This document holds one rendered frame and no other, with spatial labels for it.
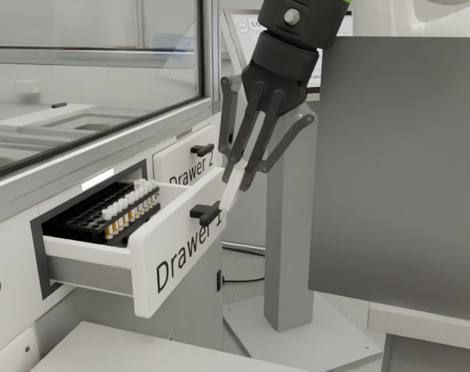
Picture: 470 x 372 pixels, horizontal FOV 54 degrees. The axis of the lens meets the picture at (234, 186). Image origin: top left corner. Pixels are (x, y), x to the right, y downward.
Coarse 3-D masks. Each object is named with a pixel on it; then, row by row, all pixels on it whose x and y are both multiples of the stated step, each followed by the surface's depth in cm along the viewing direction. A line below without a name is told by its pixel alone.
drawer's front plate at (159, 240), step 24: (216, 168) 76; (192, 192) 66; (216, 192) 74; (168, 216) 58; (144, 240) 52; (168, 240) 58; (144, 264) 53; (168, 264) 59; (192, 264) 67; (144, 288) 54; (168, 288) 60; (144, 312) 55
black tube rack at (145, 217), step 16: (112, 192) 74; (128, 192) 74; (80, 208) 67; (96, 208) 68; (160, 208) 77; (48, 224) 63; (64, 224) 62; (80, 224) 62; (128, 224) 69; (80, 240) 64; (96, 240) 63; (112, 240) 64
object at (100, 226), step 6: (150, 192) 74; (156, 192) 75; (144, 198) 72; (132, 204) 69; (138, 204) 70; (126, 210) 67; (114, 216) 64; (120, 216) 65; (96, 222) 63; (102, 222) 63; (108, 222) 63; (90, 228) 61; (96, 228) 61; (102, 228) 61
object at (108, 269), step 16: (160, 192) 80; (176, 192) 78; (48, 240) 59; (64, 240) 59; (128, 240) 72; (48, 256) 59; (64, 256) 59; (80, 256) 58; (96, 256) 57; (112, 256) 56; (128, 256) 55; (64, 272) 59; (80, 272) 58; (96, 272) 57; (112, 272) 57; (128, 272) 56; (96, 288) 59; (112, 288) 57; (128, 288) 57
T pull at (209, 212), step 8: (192, 208) 65; (200, 208) 64; (208, 208) 64; (216, 208) 64; (192, 216) 64; (200, 216) 64; (208, 216) 62; (216, 216) 64; (200, 224) 61; (208, 224) 61
